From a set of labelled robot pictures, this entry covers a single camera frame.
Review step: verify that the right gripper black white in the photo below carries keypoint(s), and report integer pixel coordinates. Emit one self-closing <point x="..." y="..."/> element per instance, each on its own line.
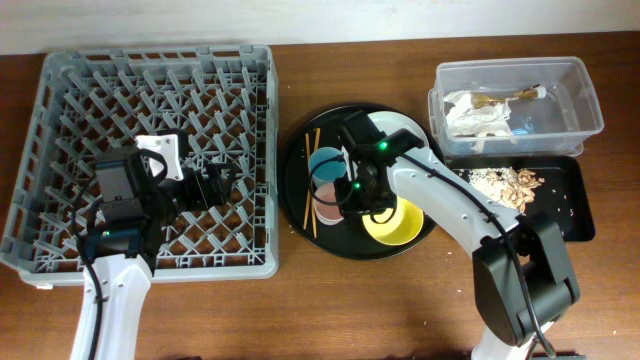
<point x="349" y="204"/>

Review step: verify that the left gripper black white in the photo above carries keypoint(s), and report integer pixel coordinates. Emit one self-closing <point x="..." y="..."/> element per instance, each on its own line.
<point x="220" y="189"/>

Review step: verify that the yellow bowl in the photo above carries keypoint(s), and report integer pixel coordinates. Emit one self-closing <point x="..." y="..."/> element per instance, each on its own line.
<point x="397" y="226"/>

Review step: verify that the pink plastic cup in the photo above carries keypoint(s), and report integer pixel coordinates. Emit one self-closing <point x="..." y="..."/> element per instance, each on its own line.
<point x="326" y="212"/>

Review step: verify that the gold snack wrapper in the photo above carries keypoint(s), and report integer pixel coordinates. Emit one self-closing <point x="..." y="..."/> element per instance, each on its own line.
<point x="535" y="92"/>

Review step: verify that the food scraps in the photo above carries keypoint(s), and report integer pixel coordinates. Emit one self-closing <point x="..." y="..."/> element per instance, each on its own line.
<point x="511" y="188"/>

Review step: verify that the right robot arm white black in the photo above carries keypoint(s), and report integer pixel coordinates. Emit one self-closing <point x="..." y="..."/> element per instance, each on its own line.
<point x="524" y="280"/>

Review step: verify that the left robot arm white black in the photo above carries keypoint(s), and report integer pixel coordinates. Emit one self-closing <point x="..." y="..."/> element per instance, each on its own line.
<point x="143" y="189"/>

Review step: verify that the grey plastic dishwasher rack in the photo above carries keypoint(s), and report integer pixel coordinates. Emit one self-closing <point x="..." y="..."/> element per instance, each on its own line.
<point x="74" y="105"/>

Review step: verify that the clear plastic waste bin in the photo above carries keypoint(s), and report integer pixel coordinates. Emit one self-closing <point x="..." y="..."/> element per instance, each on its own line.
<point x="568" y="114"/>

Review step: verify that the blue plastic cup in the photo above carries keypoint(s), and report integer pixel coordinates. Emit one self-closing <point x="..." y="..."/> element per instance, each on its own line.
<point x="328" y="165"/>

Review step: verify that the round black tray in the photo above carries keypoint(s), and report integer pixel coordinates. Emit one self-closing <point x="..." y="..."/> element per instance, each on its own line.
<point x="348" y="238"/>

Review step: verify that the grey round plate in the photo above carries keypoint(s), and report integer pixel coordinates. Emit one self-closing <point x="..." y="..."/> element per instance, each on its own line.
<point x="390" y="122"/>

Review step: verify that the right wooden chopstick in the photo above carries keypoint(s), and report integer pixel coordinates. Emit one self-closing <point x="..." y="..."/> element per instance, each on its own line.
<point x="312" y="210"/>

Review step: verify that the wooden chopstick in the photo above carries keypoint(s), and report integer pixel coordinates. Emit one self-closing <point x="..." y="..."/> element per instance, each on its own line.
<point x="306" y="180"/>
<point x="312" y="210"/>

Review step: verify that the left wooden chopstick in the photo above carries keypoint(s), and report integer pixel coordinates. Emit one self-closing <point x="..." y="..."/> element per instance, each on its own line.
<point x="306" y="180"/>

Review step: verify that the crumpled white paper napkin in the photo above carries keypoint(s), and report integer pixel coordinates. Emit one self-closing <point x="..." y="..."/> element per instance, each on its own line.
<point x="478" y="115"/>

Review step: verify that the blue plastic scrap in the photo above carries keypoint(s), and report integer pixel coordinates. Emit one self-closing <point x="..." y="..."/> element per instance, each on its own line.
<point x="523" y="126"/>

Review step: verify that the black rectangular tray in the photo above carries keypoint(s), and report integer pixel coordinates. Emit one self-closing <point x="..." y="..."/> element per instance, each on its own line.
<point x="562" y="196"/>

